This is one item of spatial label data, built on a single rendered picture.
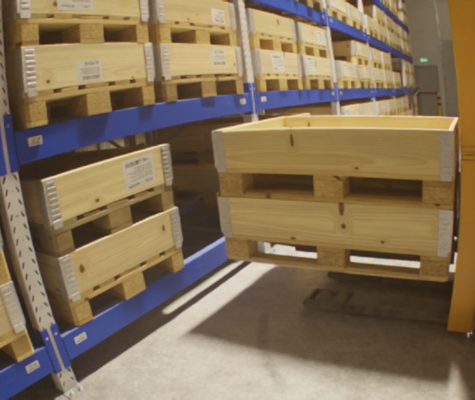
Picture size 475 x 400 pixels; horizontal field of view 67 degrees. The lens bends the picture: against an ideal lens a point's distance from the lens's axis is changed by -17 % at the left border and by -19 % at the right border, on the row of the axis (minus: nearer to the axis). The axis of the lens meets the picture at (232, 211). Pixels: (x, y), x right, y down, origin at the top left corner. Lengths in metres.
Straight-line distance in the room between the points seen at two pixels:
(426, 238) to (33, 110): 1.72
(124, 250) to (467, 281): 1.63
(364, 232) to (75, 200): 1.28
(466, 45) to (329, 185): 0.92
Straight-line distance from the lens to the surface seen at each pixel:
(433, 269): 1.92
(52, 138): 1.77
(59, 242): 1.80
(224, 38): 2.88
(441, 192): 1.80
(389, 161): 1.81
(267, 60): 3.27
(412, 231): 1.87
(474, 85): 1.79
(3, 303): 1.70
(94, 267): 1.93
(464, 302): 2.04
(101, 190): 1.93
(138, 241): 2.10
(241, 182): 2.13
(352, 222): 1.93
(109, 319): 2.06
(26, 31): 1.75
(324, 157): 1.90
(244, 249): 2.23
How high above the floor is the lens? 1.17
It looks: 15 degrees down
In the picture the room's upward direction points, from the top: 6 degrees counter-clockwise
